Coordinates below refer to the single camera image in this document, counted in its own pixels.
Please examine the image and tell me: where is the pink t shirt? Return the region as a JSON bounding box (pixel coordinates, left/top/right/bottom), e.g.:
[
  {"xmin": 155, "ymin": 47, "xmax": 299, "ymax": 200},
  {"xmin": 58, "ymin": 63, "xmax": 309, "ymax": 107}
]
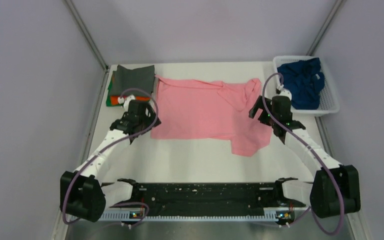
[{"xmin": 151, "ymin": 76, "xmax": 272, "ymax": 157}]

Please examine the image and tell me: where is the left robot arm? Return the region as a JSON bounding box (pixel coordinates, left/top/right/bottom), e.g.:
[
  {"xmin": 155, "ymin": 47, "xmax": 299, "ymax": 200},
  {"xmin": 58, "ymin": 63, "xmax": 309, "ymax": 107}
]
[{"xmin": 60, "ymin": 99, "xmax": 161, "ymax": 225}]

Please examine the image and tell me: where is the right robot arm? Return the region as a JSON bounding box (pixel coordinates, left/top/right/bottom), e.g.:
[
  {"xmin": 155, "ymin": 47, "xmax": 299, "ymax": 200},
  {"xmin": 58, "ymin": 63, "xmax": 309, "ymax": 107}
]
[{"xmin": 249, "ymin": 95, "xmax": 361, "ymax": 218}]

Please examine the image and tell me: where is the orange folded t shirt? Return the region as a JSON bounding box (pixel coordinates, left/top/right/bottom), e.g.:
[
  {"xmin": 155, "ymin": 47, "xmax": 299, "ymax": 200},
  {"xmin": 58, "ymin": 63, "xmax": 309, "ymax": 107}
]
[{"xmin": 109, "ymin": 74, "xmax": 153, "ymax": 107}]

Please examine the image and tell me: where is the grey folded t shirt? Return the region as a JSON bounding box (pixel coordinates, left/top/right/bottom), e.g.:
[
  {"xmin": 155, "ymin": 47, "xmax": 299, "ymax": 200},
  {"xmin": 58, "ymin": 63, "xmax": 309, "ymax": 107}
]
[{"xmin": 108, "ymin": 65, "xmax": 155, "ymax": 96}]

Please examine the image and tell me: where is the blue t shirt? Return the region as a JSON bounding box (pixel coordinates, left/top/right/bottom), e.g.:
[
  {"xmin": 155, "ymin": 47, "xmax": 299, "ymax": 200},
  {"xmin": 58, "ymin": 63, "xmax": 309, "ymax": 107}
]
[{"xmin": 277, "ymin": 57, "xmax": 325, "ymax": 110}]

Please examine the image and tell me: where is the green folded t shirt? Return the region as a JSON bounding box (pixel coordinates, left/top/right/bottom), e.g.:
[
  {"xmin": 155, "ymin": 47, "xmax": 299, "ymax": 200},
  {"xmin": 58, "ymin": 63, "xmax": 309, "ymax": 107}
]
[{"xmin": 106, "ymin": 77, "xmax": 121, "ymax": 107}]

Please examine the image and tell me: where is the white plastic basket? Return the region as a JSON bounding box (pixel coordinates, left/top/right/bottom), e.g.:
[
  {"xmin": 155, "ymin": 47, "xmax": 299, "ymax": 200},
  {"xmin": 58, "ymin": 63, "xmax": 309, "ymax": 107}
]
[{"xmin": 273, "ymin": 55, "xmax": 340, "ymax": 117}]

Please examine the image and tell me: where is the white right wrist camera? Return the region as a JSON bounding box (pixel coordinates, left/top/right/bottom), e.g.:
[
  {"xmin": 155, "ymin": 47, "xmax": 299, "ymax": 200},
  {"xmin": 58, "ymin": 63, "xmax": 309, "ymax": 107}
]
[{"xmin": 276, "ymin": 84, "xmax": 292, "ymax": 100}]

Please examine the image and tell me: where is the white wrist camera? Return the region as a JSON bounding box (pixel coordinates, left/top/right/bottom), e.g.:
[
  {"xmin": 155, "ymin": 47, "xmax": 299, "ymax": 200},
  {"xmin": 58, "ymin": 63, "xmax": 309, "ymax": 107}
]
[
  {"xmin": 117, "ymin": 95, "xmax": 136, "ymax": 110},
  {"xmin": 276, "ymin": 84, "xmax": 292, "ymax": 100}
]

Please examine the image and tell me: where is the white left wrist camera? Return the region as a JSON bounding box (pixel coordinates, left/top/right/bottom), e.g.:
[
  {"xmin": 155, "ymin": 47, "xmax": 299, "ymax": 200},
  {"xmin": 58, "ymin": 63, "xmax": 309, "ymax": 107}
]
[{"xmin": 117, "ymin": 95, "xmax": 136, "ymax": 110}]

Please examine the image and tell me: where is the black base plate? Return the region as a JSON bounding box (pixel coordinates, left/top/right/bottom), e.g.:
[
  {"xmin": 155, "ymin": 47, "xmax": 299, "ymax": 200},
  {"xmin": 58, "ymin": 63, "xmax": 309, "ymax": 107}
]
[{"xmin": 127, "ymin": 182, "xmax": 304, "ymax": 217}]

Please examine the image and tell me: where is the left aluminium frame post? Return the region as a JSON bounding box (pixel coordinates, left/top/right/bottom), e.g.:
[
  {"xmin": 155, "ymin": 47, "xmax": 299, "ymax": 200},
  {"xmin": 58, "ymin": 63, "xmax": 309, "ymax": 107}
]
[{"xmin": 62, "ymin": 0, "xmax": 108, "ymax": 71}]

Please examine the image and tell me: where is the aluminium frame post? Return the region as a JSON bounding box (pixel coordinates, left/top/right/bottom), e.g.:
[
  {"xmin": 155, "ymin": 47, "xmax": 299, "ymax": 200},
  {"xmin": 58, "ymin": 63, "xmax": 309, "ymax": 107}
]
[
  {"xmin": 306, "ymin": 0, "xmax": 347, "ymax": 56},
  {"xmin": 62, "ymin": 0, "xmax": 108, "ymax": 71}
]

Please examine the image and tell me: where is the white cable duct rail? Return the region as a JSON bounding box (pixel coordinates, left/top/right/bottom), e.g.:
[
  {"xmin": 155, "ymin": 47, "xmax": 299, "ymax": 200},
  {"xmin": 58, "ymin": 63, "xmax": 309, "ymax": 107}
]
[{"xmin": 98, "ymin": 210, "xmax": 279, "ymax": 222}]

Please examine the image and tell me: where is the right aluminium frame post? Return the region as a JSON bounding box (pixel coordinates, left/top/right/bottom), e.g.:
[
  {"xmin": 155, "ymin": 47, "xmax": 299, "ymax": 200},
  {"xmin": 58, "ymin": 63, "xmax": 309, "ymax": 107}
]
[{"xmin": 306, "ymin": 0, "xmax": 347, "ymax": 56}]

